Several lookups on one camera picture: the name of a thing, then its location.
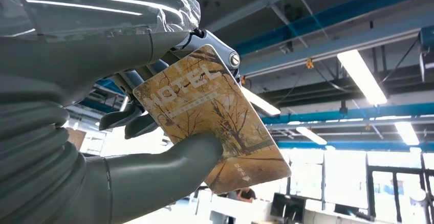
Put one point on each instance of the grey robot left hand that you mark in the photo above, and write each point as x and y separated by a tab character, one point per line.
84	63

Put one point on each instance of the golden tree print card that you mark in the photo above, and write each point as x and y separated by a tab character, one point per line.
210	114

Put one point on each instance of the person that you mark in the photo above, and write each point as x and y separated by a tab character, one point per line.
246	194

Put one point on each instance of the black computer monitor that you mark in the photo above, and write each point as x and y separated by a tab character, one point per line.
288	207

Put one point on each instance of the ceiling light panel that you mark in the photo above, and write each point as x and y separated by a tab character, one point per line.
362	76
262	104
311	136
407	133

